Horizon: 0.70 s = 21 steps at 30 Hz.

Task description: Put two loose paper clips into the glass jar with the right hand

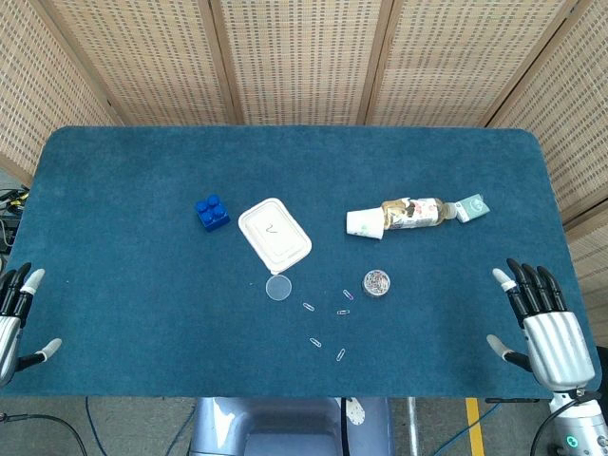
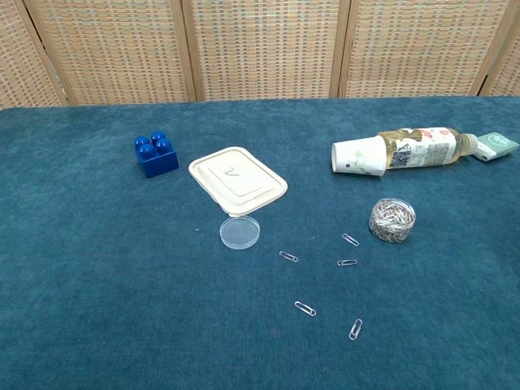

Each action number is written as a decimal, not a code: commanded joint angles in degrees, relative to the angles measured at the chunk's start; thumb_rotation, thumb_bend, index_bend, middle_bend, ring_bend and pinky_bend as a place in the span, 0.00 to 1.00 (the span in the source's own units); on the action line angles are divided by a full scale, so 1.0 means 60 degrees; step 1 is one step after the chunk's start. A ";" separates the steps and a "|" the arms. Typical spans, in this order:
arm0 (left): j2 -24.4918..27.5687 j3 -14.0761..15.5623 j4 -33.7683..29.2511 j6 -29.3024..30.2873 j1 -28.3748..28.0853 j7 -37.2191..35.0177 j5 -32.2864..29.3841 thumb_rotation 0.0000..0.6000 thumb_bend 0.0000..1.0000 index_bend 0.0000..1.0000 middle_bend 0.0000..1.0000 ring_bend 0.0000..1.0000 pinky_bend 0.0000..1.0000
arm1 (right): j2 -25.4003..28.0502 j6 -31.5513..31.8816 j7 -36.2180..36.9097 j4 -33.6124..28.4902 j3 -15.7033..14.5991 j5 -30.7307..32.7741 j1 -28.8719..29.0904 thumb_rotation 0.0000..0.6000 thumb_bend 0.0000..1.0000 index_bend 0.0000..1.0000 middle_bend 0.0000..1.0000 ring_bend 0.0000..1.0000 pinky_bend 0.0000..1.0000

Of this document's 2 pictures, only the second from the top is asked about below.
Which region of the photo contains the blue toy building block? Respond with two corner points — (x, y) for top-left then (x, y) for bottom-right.
(133, 130), (180, 180)

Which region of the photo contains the white floral paper cup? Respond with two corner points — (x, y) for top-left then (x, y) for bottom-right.
(331, 136), (387, 177)

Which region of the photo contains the clear round plastic lid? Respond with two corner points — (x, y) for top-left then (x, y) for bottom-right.
(219, 214), (261, 250)

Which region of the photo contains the blue carpet table cover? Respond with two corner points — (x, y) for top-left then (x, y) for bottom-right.
(0, 95), (520, 390)

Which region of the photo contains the green and white packet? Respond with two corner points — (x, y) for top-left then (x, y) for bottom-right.
(473, 131), (520, 163)

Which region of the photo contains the clear tub of paperclips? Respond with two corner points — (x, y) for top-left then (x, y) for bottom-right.
(368, 197), (417, 245)

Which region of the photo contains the woven wooden folding screen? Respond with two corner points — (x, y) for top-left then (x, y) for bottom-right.
(0, 0), (520, 110)

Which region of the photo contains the white rectangular container lid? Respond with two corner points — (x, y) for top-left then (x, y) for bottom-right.
(188, 146), (289, 216)

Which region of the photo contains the labelled tea drink bottle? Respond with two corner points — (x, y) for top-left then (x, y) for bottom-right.
(377, 127), (480, 171)

